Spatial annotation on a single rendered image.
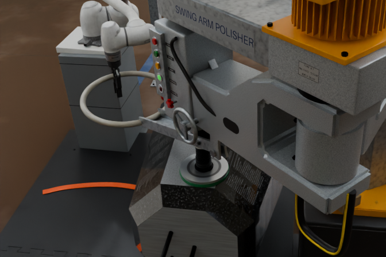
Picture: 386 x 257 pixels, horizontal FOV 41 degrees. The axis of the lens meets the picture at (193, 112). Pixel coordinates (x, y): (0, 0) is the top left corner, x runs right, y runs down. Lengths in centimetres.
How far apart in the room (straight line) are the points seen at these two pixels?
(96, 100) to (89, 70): 24
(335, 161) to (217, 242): 93
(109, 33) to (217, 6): 119
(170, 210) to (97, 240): 111
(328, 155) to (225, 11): 52
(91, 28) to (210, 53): 181
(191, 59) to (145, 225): 84
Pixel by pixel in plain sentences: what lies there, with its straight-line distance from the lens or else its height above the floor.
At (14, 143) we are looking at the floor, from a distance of 434.
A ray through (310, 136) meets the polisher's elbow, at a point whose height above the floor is 144.
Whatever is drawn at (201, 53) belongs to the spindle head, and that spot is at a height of 148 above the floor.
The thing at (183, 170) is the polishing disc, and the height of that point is 88.
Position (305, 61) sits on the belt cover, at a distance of 134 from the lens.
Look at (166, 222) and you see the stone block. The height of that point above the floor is 71.
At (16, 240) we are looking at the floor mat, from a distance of 344.
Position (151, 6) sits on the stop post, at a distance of 443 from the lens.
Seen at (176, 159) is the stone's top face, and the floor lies 85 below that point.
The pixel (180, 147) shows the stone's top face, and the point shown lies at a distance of 245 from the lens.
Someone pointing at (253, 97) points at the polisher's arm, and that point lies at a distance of 160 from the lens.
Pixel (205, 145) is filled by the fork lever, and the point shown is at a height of 108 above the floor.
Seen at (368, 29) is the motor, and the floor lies 177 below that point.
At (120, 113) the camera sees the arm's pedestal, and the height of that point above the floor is 36.
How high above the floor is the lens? 230
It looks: 32 degrees down
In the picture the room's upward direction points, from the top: 5 degrees counter-clockwise
